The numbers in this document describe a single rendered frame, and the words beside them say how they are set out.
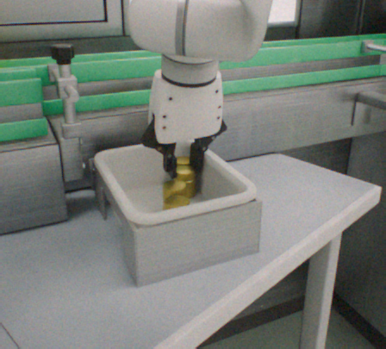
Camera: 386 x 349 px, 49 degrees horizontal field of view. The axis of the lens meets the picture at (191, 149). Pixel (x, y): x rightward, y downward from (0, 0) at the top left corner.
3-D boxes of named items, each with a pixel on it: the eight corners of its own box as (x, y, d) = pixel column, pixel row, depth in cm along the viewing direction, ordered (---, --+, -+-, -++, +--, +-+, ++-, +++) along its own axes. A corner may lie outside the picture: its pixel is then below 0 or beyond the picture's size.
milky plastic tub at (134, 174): (192, 181, 76) (192, 135, 72) (261, 249, 57) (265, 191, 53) (95, 201, 69) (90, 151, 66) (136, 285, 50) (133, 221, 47)
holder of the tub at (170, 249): (179, 172, 80) (178, 133, 77) (258, 252, 57) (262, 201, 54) (88, 190, 73) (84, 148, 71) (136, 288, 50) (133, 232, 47)
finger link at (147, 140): (174, 96, 59) (191, 121, 63) (129, 127, 59) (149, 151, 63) (177, 100, 58) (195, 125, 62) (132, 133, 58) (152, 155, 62)
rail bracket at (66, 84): (70, 113, 69) (60, 34, 65) (91, 148, 55) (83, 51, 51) (51, 115, 68) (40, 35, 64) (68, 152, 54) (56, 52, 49)
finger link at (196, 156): (210, 125, 66) (206, 158, 70) (191, 128, 65) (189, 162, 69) (219, 136, 64) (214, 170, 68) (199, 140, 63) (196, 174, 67)
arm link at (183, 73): (214, 36, 60) (212, 54, 61) (153, 42, 57) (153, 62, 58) (239, 59, 54) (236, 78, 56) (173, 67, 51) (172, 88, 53)
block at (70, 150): (77, 156, 71) (72, 116, 68) (89, 179, 63) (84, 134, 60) (54, 160, 69) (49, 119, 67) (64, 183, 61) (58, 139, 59)
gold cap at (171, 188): (190, 214, 62) (190, 187, 60) (168, 220, 61) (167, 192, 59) (180, 203, 65) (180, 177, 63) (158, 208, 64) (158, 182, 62)
